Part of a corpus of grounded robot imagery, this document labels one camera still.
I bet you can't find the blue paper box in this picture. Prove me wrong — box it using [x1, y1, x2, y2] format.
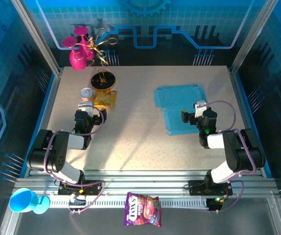
[153, 84, 208, 137]

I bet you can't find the silver topped drink can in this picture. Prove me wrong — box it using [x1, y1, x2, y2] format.
[80, 87, 96, 102]

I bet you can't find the yellow snack packet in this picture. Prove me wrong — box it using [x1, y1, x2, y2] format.
[93, 90, 118, 107]

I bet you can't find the pink plastic goblet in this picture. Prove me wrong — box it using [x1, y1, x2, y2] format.
[61, 36, 86, 71]
[73, 26, 96, 61]

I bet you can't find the small black controller board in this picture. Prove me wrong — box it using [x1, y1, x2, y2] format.
[68, 194, 87, 215]
[206, 197, 224, 213]

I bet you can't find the blue plastic goblet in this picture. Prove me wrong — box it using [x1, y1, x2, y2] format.
[9, 188, 51, 215]

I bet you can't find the purple candy bag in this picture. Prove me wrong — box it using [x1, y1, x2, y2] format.
[123, 192, 162, 228]

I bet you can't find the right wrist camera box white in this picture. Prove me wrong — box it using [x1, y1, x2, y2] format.
[193, 100, 207, 118]

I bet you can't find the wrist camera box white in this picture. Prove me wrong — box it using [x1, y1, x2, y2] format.
[78, 101, 94, 116]
[193, 100, 207, 118]

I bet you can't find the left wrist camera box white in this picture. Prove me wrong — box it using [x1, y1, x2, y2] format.
[78, 101, 94, 116]

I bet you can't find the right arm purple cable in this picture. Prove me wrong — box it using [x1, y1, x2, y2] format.
[199, 100, 256, 213]

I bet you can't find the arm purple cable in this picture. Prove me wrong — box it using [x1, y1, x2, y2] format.
[199, 100, 256, 213]
[43, 105, 106, 216]

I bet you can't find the aluminium table side rail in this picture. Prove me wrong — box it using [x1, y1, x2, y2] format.
[20, 68, 65, 178]
[228, 67, 272, 178]

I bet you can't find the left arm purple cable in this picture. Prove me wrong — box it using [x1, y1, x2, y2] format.
[43, 105, 106, 216]

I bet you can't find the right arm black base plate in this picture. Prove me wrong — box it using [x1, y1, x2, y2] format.
[188, 180, 233, 196]

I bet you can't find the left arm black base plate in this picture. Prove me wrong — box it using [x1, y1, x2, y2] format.
[57, 180, 106, 196]

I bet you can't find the aluminium frame rail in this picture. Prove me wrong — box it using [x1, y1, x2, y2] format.
[14, 170, 280, 199]

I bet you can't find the white slotted cable duct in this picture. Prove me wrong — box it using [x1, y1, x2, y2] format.
[49, 197, 209, 209]

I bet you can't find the aluminium frame post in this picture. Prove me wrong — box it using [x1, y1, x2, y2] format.
[230, 0, 281, 74]
[10, 0, 65, 75]

